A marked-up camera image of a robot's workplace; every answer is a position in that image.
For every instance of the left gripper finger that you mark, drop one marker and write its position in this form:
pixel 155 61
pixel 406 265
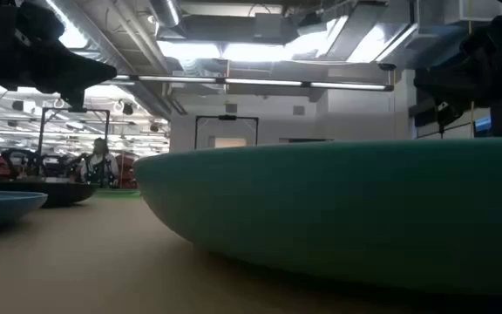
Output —
pixel 81 72
pixel 74 101

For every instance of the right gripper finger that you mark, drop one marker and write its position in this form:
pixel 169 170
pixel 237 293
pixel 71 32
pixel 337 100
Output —
pixel 445 78
pixel 449 112

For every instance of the teal plastic plate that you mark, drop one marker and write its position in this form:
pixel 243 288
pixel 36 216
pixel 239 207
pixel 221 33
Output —
pixel 342 209

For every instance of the person beside red bins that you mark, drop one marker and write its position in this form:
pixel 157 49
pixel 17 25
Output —
pixel 99 163

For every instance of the red storage bins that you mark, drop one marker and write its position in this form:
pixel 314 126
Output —
pixel 126 170

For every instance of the black plastic plate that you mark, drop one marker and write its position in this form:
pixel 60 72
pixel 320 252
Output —
pixel 59 194

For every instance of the blue plastic plate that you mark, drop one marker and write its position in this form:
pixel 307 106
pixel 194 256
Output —
pixel 2 209

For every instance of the long ceiling light strip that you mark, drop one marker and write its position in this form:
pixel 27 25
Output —
pixel 255 82

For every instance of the large black metal frame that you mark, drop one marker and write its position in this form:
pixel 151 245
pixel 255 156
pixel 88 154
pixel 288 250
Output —
pixel 107 131

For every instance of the silver ventilation duct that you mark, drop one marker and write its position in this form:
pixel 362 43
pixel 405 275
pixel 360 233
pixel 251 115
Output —
pixel 166 11

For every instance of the small black metal frame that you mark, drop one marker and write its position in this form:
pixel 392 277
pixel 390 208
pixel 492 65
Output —
pixel 227 117

